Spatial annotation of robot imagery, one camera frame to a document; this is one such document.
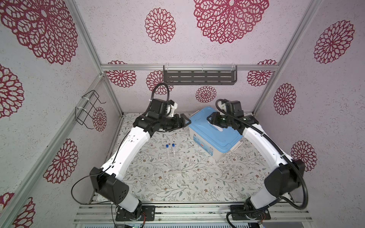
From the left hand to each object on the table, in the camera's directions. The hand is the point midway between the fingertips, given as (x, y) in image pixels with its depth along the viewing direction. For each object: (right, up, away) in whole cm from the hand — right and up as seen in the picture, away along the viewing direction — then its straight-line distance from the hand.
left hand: (185, 125), depth 73 cm
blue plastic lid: (+20, -7, +11) cm, 24 cm away
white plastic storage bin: (+15, -14, +17) cm, 27 cm away
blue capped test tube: (-10, -13, +11) cm, 20 cm away
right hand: (+14, +5, +8) cm, 17 cm away
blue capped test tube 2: (-7, -12, +10) cm, 17 cm away
